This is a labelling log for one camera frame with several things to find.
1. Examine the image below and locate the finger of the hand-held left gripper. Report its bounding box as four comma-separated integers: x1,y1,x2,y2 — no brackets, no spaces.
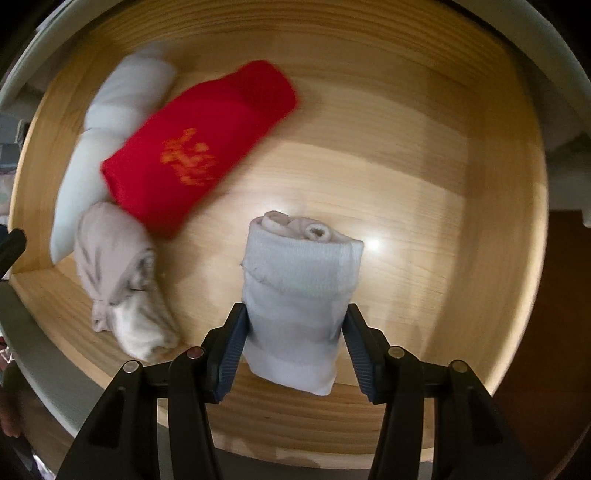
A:
0,228,27,282

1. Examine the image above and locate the pale blue long sock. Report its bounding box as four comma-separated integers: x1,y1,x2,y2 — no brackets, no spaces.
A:
50,51,178,266

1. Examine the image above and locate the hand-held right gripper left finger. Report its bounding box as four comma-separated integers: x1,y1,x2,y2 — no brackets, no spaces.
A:
55,302,250,480

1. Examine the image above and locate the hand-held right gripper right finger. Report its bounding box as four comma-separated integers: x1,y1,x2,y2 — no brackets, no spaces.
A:
344,302,536,480

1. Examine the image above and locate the beige underwear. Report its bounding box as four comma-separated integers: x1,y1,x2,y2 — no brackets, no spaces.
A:
74,202,181,363

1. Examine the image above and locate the red sock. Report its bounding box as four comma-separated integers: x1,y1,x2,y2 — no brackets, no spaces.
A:
100,60,298,238

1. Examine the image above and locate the white sock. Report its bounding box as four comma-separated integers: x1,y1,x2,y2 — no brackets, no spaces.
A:
240,210,365,397

